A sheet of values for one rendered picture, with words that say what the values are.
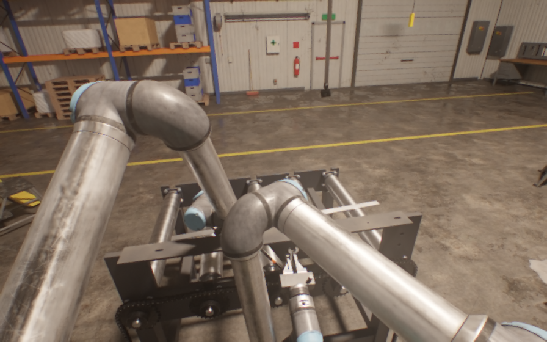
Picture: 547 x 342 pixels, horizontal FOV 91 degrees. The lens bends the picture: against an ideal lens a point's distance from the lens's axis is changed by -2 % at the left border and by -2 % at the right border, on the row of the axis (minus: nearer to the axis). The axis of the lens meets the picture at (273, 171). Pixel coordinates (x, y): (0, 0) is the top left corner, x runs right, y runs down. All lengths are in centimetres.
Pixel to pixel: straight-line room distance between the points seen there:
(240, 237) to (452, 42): 1249
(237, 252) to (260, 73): 946
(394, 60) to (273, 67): 449
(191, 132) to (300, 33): 969
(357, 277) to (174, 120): 49
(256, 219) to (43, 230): 43
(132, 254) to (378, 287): 90
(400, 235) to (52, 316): 124
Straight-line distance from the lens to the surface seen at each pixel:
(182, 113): 61
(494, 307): 283
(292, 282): 110
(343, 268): 64
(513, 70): 1250
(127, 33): 883
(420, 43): 1210
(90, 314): 277
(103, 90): 67
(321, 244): 66
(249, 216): 72
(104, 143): 61
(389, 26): 1138
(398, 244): 145
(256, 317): 90
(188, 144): 63
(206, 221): 108
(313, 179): 217
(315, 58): 1035
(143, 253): 119
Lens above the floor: 190
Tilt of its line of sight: 27 degrees down
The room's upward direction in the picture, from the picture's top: 2 degrees counter-clockwise
